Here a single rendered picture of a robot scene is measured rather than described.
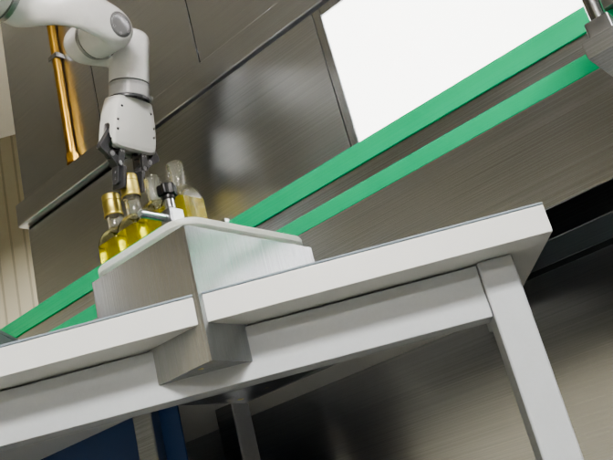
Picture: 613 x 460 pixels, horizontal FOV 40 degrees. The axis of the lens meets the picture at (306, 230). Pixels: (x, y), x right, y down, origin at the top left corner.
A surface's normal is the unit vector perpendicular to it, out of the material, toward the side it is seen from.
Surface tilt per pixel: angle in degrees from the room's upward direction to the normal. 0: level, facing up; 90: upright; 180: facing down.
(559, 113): 90
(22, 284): 90
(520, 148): 90
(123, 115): 105
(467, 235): 90
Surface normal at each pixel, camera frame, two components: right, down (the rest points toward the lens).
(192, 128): -0.64, -0.13
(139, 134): 0.78, -0.09
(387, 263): -0.09, -0.34
